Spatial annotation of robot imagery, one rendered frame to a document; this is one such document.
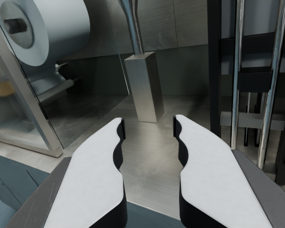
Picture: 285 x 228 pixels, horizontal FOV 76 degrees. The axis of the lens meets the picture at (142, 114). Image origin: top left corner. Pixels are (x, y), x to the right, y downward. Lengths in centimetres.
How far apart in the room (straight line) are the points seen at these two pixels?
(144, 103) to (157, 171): 30
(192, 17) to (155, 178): 64
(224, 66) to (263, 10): 11
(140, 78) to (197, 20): 34
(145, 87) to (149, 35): 31
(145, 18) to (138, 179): 69
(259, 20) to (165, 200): 42
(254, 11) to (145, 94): 45
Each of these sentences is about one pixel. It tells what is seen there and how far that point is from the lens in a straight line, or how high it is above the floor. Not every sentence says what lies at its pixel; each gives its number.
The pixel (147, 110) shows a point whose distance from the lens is 75.
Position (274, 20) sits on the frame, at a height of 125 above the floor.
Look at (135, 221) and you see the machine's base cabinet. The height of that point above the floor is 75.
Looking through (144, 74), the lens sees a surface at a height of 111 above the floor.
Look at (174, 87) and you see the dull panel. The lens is 96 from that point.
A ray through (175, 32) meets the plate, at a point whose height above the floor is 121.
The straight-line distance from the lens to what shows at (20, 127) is 87.
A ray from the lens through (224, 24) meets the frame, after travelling 41.
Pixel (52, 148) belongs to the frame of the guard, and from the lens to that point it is 75.
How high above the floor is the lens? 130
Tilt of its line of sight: 28 degrees down
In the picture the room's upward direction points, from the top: 13 degrees counter-clockwise
